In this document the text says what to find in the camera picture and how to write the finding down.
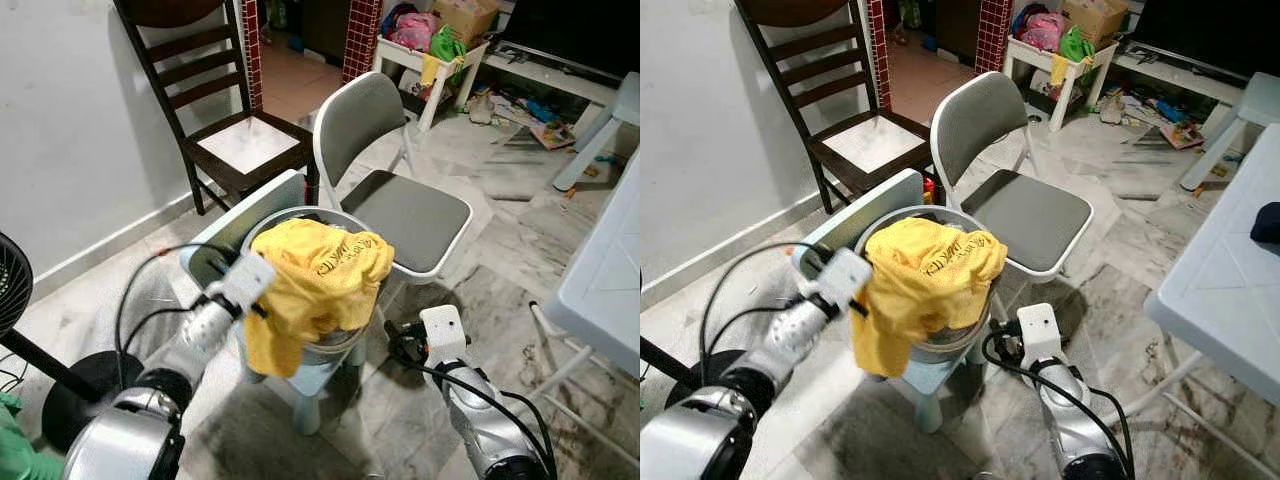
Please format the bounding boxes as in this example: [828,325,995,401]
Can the yellow shirt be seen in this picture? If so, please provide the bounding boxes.
[850,218,1009,379]
[243,218,396,379]

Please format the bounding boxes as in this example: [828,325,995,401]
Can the navy blue garment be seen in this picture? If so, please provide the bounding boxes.
[1250,200,1280,246]

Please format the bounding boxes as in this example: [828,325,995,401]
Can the round metal basin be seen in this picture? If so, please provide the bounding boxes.
[855,205,1011,366]
[240,205,396,366]

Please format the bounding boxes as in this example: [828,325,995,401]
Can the light blue child chair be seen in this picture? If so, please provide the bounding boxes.
[790,168,1001,436]
[180,170,386,436]

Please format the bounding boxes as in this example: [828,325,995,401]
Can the black standing fan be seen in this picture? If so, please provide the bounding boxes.
[0,230,146,456]
[640,335,701,386]

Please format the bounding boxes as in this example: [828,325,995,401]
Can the white folding table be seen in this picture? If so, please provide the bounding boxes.
[555,150,640,471]
[1143,122,1280,480]

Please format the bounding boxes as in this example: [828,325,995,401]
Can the children picture book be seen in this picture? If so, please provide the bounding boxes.
[530,120,576,151]
[1160,118,1206,151]

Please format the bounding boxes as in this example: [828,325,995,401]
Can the green ribbed plastic container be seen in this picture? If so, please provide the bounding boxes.
[0,392,66,480]

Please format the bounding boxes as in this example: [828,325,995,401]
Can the white side table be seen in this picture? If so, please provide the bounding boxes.
[1003,35,1119,131]
[373,35,491,131]

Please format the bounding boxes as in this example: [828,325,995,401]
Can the green cloth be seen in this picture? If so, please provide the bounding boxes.
[430,25,468,61]
[1060,25,1096,61]

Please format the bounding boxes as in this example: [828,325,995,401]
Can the pink bag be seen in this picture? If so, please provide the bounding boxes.
[1012,8,1069,51]
[385,10,441,51]

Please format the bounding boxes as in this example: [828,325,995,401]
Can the dark wooden chair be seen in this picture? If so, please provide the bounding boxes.
[113,0,319,216]
[735,0,936,213]

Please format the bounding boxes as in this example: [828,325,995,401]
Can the cardboard box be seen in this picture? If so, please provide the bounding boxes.
[432,0,499,41]
[1062,0,1129,41]

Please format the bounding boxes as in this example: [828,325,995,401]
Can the black television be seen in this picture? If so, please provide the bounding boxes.
[1130,0,1280,81]
[500,0,640,81]

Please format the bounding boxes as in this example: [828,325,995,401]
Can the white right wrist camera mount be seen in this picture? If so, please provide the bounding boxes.
[420,305,469,369]
[1015,303,1063,369]

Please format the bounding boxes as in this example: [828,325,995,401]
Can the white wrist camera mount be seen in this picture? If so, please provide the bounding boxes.
[420,305,469,369]
[205,252,278,319]
[1015,303,1063,369]
[805,248,873,319]

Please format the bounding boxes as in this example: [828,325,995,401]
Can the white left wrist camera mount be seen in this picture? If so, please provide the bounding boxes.
[205,252,278,319]
[805,248,873,319]

